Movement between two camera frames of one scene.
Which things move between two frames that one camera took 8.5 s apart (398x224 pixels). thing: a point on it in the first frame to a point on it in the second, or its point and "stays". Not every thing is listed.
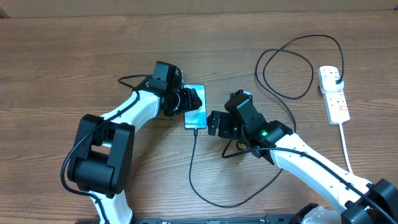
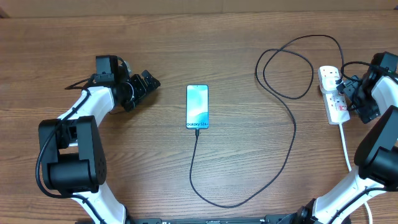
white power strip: (336, 106) stays
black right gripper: (224, 121) to (368, 112)
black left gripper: (186, 101) to (142, 89)
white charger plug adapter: (330, 84) stays
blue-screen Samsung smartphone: (197, 119) stays
